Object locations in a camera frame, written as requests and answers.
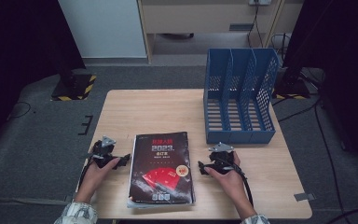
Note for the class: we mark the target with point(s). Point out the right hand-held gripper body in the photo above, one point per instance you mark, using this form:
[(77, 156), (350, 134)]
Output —
[(221, 160)]

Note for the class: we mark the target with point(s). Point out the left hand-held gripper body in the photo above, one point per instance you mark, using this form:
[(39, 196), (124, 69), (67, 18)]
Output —
[(104, 152)]

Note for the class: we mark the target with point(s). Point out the blue file rack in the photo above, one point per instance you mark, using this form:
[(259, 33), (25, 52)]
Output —
[(239, 137)]

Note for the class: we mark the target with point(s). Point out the black and red magazine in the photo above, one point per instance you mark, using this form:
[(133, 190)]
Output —
[(161, 168)]

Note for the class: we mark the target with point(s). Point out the person's right hand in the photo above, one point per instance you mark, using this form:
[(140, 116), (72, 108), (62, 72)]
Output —
[(231, 183)]

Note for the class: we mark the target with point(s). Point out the person's left hand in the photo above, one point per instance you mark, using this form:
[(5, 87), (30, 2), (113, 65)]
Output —
[(94, 179)]

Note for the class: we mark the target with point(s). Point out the black floor tape mark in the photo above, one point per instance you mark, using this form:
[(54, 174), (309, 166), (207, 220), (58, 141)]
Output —
[(88, 124)]

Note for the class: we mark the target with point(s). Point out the grey tape piece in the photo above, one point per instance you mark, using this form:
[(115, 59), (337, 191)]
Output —
[(69, 198), (304, 197)]

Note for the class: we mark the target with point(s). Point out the grey floor strip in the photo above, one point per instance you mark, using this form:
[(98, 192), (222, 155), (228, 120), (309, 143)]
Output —
[(18, 201)]

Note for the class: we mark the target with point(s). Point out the white cabinet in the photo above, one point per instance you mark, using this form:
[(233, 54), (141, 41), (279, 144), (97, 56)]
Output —
[(105, 28)]

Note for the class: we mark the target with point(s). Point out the light wooden desk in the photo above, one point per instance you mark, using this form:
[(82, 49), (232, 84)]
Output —
[(199, 18)]

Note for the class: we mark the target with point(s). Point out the white power socket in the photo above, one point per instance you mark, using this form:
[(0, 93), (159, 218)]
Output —
[(260, 2)]

